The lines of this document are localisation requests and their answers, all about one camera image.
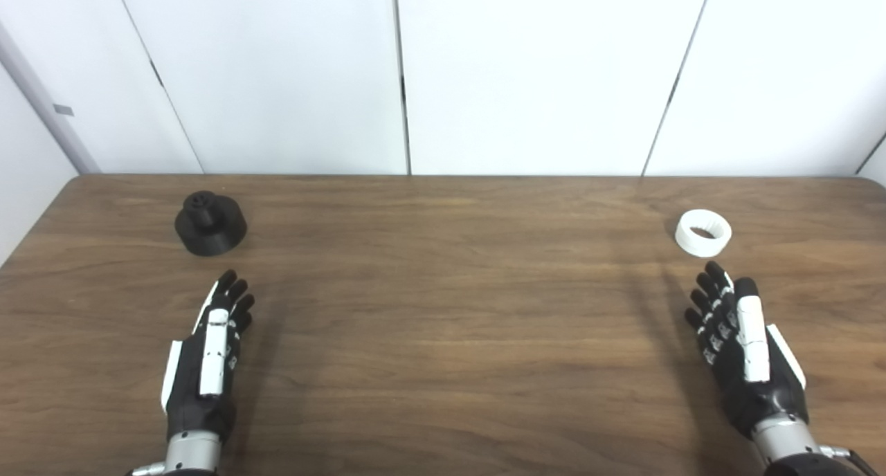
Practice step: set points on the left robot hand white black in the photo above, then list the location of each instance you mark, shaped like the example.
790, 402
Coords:
181, 393

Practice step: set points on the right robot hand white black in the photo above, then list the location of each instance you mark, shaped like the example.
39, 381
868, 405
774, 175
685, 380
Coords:
768, 396

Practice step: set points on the round black stepped part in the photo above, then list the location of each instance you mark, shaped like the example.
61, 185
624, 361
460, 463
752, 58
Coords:
211, 230

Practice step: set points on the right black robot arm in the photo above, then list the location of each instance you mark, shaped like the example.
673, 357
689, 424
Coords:
785, 445

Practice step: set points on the small gray post label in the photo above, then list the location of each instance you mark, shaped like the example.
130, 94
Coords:
63, 109

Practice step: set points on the gray partition post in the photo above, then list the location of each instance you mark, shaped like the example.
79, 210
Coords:
41, 92

